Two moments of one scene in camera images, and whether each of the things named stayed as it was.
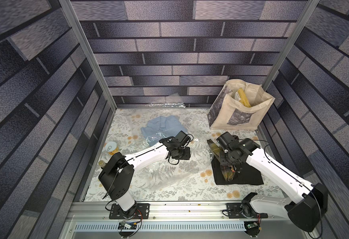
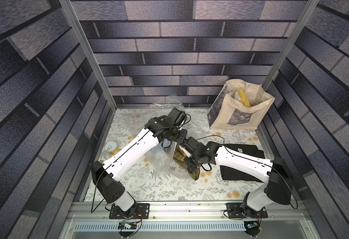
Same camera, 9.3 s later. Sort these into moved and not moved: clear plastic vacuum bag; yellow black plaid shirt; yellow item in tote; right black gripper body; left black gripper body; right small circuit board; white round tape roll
Moved: clear plastic vacuum bag; right black gripper body; left black gripper body; yellow black plaid shirt
Not moved: yellow item in tote; right small circuit board; white round tape roll
